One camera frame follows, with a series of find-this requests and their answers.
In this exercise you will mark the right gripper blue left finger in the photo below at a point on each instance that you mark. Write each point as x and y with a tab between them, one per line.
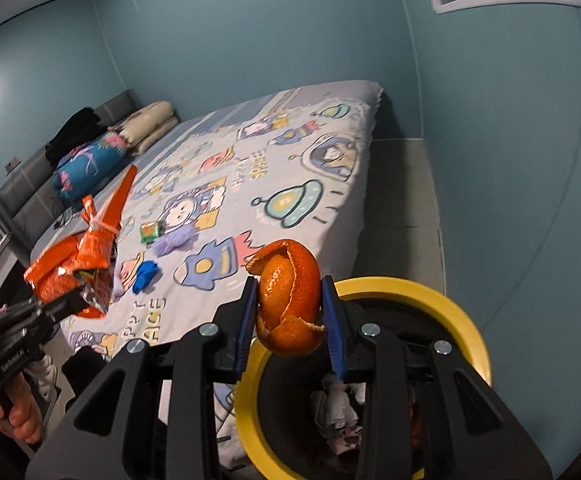
247	308

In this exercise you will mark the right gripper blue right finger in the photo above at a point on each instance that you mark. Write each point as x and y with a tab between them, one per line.
336	324

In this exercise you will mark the orange peel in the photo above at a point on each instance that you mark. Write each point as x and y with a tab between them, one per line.
289	298

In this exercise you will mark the white tissue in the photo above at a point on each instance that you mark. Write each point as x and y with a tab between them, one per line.
338	410

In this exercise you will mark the orange snack wrapper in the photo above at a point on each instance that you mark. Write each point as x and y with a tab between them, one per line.
80	267

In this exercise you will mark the small lavender foam net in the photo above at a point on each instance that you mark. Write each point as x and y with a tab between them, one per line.
174	240

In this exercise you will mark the blue paper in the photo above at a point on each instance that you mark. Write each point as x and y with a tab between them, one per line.
145	274

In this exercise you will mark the green snack packet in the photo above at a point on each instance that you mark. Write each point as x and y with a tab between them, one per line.
150	231

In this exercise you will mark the yellow rim trash bin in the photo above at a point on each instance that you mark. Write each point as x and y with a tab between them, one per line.
420	297

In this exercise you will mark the person's left hand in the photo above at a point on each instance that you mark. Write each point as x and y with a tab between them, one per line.
23	420

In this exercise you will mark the white sneakers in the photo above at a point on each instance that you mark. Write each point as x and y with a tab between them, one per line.
43	373

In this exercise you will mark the cartoon print bed sheet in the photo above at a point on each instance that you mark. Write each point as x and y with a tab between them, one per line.
289	165

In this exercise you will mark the grey upholstered headboard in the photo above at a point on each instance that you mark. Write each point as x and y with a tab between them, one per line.
28	202

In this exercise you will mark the blue floral folded quilt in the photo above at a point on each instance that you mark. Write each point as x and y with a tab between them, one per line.
87	170

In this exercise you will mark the beige folded quilt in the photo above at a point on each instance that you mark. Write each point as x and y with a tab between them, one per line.
143	128

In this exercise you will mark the black clothing on quilt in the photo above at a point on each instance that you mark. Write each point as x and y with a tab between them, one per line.
81	128

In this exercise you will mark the wall power outlet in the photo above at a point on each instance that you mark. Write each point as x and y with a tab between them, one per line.
12	165

